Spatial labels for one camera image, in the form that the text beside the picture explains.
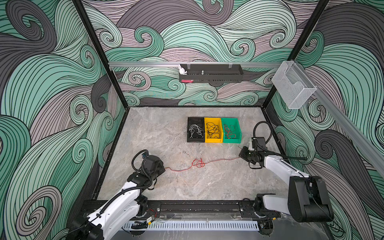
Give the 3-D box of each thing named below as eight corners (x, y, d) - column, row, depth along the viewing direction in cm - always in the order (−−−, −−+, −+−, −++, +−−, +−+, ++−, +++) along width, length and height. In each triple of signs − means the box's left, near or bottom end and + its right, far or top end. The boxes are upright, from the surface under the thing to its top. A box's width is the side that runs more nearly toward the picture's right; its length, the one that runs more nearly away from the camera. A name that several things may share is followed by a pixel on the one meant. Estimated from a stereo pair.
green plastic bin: (222, 144, 100) (224, 139, 95) (218, 122, 113) (220, 116, 107) (241, 144, 100) (244, 139, 95) (235, 122, 113) (237, 116, 107)
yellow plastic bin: (205, 144, 100) (206, 138, 95) (203, 120, 114) (203, 114, 109) (222, 144, 100) (224, 138, 95) (218, 120, 114) (220, 114, 109)
